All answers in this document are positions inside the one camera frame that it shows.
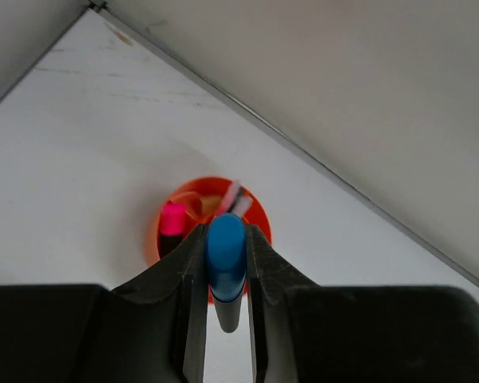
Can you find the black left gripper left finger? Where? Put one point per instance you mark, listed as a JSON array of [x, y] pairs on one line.
[[150, 329]]

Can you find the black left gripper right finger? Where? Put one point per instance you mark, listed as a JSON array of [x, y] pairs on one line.
[[304, 332]]

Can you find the blue cap black highlighter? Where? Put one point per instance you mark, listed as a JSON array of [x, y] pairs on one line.
[[226, 262]]

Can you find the pink cap black highlighter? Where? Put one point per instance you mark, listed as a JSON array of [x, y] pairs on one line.
[[171, 227]]

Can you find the green gel pen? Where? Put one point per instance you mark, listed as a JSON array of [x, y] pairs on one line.
[[242, 205]]

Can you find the pink white pen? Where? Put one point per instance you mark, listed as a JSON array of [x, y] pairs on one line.
[[229, 196]]

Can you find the orange round desk organizer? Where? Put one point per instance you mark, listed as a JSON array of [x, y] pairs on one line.
[[189, 195]]

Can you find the aluminium rail right side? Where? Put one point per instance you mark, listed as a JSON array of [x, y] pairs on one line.
[[170, 57]]

